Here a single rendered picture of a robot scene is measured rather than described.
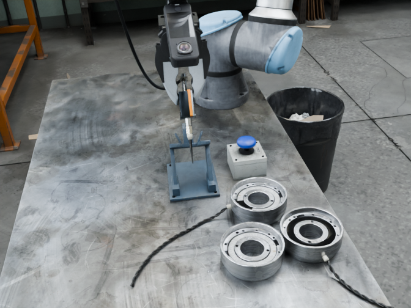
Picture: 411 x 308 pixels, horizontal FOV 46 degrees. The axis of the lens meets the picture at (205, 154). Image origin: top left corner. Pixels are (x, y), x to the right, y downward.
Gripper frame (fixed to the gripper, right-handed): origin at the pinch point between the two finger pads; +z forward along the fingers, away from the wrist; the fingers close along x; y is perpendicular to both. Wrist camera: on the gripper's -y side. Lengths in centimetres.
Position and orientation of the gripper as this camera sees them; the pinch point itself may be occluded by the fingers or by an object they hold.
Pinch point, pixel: (185, 99)
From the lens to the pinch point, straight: 90.0
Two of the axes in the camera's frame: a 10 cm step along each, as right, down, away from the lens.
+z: 0.5, 8.4, 5.4
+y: -1.2, -5.3, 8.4
